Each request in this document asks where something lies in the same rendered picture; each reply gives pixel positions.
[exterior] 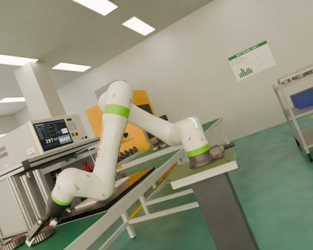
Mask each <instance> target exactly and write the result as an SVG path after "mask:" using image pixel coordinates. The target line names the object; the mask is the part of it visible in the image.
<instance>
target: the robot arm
mask: <svg viewBox="0 0 313 250"><path fill-rule="evenodd" d="M133 96H134V92H133V88H132V87H131V85H130V84H129V83H127V82H126V81H122V80H118V81H115V82H113V83H112V84H111V85H110V86H109V88H108V89H107V91H106V92H105V93H103V94H102V95H101V96H100V98H99V101H98V106H99V108H100V110H101V111H102V112H103V116H102V127H101V135H100V142H99V147H98V152H97V157H96V160H95V166H94V169H93V172H92V173H90V172H87V171H83V170H80V169H76V168H67V169H65V170H63V171H61V172H60V173H59V175H58V177H57V179H56V184H55V187H54V189H53V191H52V192H51V194H50V196H49V198H48V200H47V206H46V214H45V215H44V217H43V218H42V219H40V218H39V219H38V220H37V221H36V223H35V224H34V225H33V227H32V228H31V229H30V230H29V232H28V233H27V234H26V237H27V240H26V244H27V245H28V246H29V247H31V245H32V243H33V242H34V240H35V238H36V235H37V234H38V233H39V232H40V231H41V230H42V229H43V228H44V227H45V226H47V225H48V224H49V223H50V224H49V225H52V226H53V228H55V227H56V225H57V223H58V222H59V223H60V222H61V220H60V219H63V217H64V213H65V212H66V211H67V212H69V213H70V212H71V211H70V207H71V204H72V202H73V201H74V199H75V197H86V198H91V199H95V200H106V199H108V198H109V197H110V196H111V195H112V194H113V192H114V188H115V176H116V168H117V162H118V156H119V151H120V147H121V143H122V139H123V135H124V132H125V128H126V125H127V123H130V124H132V125H135V126H137V127H139V128H141V129H143V130H145V131H147V132H148V133H150V134H152V135H154V136H155V137H157V138H158V139H160V140H162V141H163V142H165V143H166V144H167V145H169V146H179V145H183V148H184V150H185V152H186V154H187V155H188V157H189V167H190V169H195V168H199V167H202V166H205V165H207V164H210V163H212V162H213V161H215V160H216V159H219V158H222V157H223V153H224V152H225V150H226V149H229V148H231V147H234V146H235V144H234V143H233V142H232V143H230V144H227V145H225V146H222V145H220V146H219V145H217V144H216V145H214V146H211V147H209V143H208V140H207V138H206V135H205V133H204V130H203V128H202V125H201V123H200V121H199V119H198V118H197V117H189V118H185V119H183V120H180V121H178V122H175V123H171V122H168V121H166V120H163V119H161V118H159V117H156V116H154V115H152V114H150V113H148V112H146V111H144V110H142V109H141V108H139V107H137V106H135V105H134V104H132V101H133ZM54 218H55V219H54ZM45 221H46V222H47V223H46V222H45Z"/></svg>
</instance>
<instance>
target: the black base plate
mask: <svg viewBox="0 0 313 250"><path fill-rule="evenodd" d="M154 170H155V167H152V168H149V169H146V170H143V171H140V172H137V173H134V174H132V175H129V176H126V177H129V179H127V180H126V181H125V182H123V183H122V184H121V185H119V186H118V187H115V188H114V192H113V194H112V195H111V196H110V197H109V198H108V199H106V200H99V201H98V202H96V203H93V204H90V205H87V206H84V207H80V208H77V209H75V208H72V209H70V211H71V212H70V213H69V212H67V211H66V212H65V213H64V217H63V219H60V220H61V222H60V223H59V222H58V223H57V225H60V224H63V223H66V222H70V221H73V220H76V219H79V218H83V217H86V216H90V215H93V214H96V213H100V212H103V211H106V210H108V209H109V208H110V207H111V206H113V205H114V204H115V203H116V202H117V201H119V200H120V199H121V198H122V197H123V196H125V195H126V194H127V193H128V192H129V191H130V190H132V189H133V188H134V187H135V186H136V185H138V184H139V183H140V182H141V181H142V180H144V179H145V178H146V177H147V176H148V175H149V174H151V173H152V172H153V171H154ZM126 177H123V178H126ZM123 178H120V179H123ZM120 179H118V180H120ZM116 181H117V180H116ZM86 199H88V198H86V197H82V198H81V199H80V200H81V202H83V201H85V200H86Z"/></svg>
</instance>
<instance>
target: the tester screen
mask: <svg viewBox="0 0 313 250"><path fill-rule="evenodd" d="M34 127H35V129H36V132H37V134H38V137H39V139H40V142H41V144H42V147H43V146H44V145H48V144H51V143H55V142H58V143H59V144H58V145H54V146H51V147H47V148H44V147H43V149H44V150H47V149H50V148H53V147H57V146H60V145H63V144H60V142H59V139H58V136H62V135H66V134H69V132H67V133H63V134H58V135H57V134H56V132H55V131H56V130H59V129H64V128H67V127H66V125H65V122H64V120H62V121H56V122H50V123H44V124H38V125H34ZM50 138H53V140H54V142H51V143H46V141H45V140H46V139H50ZM70 142H72V141H70ZM70 142H67V143H70ZM67 143H64V144H67Z"/></svg>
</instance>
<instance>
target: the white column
mask: <svg viewBox="0 0 313 250"><path fill-rule="evenodd" d="M13 72H14V75H15V77H16V79H17V82H18V84H19V87H20V89H21V92H22V94H23V97H24V99H25V102H26V104H27V106H28V108H29V111H30V113H31V116H32V118H33V120H38V119H45V118H52V117H59V116H65V115H66V112H65V110H64V107H63V105H62V102H61V100H60V97H59V95H58V93H57V90H56V88H55V86H54V83H53V81H52V78H51V76H50V74H49V71H48V69H47V66H46V64H45V63H44V62H27V63H26V64H24V65H23V66H21V67H19V68H18V69H16V70H15V71H13Z"/></svg>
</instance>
